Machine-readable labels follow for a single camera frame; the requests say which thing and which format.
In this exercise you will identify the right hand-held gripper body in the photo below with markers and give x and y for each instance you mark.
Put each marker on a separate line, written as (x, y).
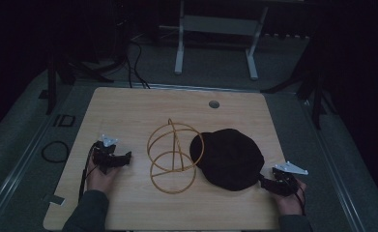
(287, 180)

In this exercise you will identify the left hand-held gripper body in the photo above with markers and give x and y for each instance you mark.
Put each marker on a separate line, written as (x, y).
(104, 154)

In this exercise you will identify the black beret hat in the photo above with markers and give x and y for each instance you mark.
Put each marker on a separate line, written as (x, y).
(228, 159)

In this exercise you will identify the person's right hand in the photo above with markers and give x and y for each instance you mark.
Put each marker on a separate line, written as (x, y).
(289, 203)

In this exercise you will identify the person's left hand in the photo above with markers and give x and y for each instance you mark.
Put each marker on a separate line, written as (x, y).
(100, 179)

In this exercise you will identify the black tripod stand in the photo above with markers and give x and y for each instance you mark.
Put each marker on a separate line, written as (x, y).
(51, 87)
(317, 96)

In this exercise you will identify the grey table grommet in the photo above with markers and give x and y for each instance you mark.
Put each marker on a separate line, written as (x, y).
(214, 104)

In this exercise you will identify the white metal frame stand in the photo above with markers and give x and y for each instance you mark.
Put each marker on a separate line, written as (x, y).
(220, 25)

